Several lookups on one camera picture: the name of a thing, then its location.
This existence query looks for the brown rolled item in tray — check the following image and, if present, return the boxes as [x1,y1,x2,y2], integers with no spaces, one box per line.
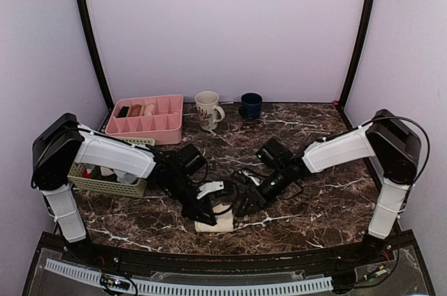
[127,104,144,117]

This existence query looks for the black frame post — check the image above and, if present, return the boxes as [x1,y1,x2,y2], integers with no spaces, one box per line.
[337,0,374,112]
[76,0,115,111]

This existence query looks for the cream floral mug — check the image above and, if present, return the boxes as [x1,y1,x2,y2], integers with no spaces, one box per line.
[195,91,226,131]

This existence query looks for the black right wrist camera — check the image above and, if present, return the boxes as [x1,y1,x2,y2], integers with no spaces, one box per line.
[256,138,293,169]

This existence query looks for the white slotted cable duct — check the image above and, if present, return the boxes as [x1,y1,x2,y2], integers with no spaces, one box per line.
[44,259,333,295]

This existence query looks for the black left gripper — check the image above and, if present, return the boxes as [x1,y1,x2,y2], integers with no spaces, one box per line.
[167,172,215,228]

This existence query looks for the beige boxer underwear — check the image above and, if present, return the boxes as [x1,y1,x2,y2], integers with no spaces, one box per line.
[194,204,234,233]

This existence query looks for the green plastic laundry basket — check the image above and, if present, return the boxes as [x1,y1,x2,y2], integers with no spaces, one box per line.
[68,135,156,198]

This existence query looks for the right black frame post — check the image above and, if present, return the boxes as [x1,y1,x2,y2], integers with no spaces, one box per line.
[337,0,374,112]

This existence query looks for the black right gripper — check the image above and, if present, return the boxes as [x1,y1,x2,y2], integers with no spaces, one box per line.
[236,166,291,217]

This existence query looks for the pink divided organizer tray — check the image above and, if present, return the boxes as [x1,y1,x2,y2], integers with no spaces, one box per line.
[105,94,184,145]

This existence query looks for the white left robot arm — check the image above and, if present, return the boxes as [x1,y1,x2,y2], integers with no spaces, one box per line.
[31,113,217,265]

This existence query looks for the left black frame post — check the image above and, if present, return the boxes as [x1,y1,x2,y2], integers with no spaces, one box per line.
[76,0,115,111]

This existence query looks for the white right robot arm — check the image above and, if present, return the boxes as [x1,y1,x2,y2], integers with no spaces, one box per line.
[235,109,430,264]

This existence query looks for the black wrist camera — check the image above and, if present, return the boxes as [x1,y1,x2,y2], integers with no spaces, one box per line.
[256,138,293,169]
[177,144,206,175]

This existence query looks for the black rolled item in tray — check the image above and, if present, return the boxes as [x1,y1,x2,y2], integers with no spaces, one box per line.
[117,106,129,118]

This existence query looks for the dark blue mug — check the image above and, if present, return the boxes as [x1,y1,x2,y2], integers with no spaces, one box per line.
[238,93,263,120]

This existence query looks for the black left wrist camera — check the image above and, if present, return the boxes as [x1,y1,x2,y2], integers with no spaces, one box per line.
[177,144,206,175]

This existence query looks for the white cloth in basket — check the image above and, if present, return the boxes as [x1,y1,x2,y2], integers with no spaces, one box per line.
[100,167,140,185]

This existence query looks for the beige rolled item in tray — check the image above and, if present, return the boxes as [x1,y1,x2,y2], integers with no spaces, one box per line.
[142,103,156,116]

